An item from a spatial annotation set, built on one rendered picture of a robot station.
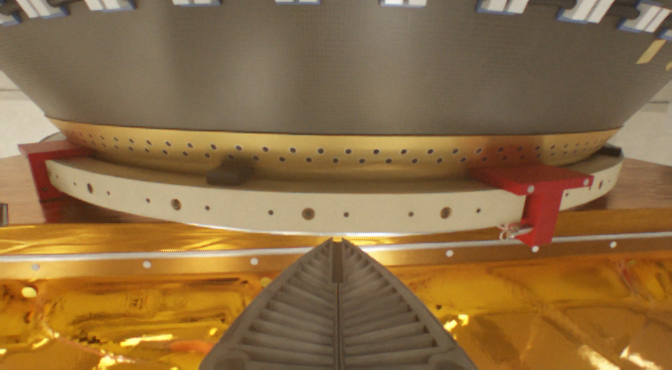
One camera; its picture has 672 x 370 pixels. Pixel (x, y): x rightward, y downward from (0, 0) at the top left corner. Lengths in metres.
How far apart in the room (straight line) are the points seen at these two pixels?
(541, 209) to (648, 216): 0.34
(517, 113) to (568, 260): 0.34
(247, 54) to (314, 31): 0.06
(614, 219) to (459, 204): 0.38
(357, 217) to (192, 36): 0.24
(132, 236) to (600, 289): 0.75
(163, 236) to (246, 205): 0.18
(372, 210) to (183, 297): 0.32
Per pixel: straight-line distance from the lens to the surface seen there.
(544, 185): 0.37
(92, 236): 0.51
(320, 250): 0.17
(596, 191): 0.57
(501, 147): 0.38
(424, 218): 0.31
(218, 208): 0.32
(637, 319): 0.72
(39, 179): 0.64
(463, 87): 0.29
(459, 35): 0.27
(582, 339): 0.67
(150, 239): 0.47
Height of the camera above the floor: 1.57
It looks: 14 degrees up
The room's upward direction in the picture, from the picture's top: 179 degrees counter-clockwise
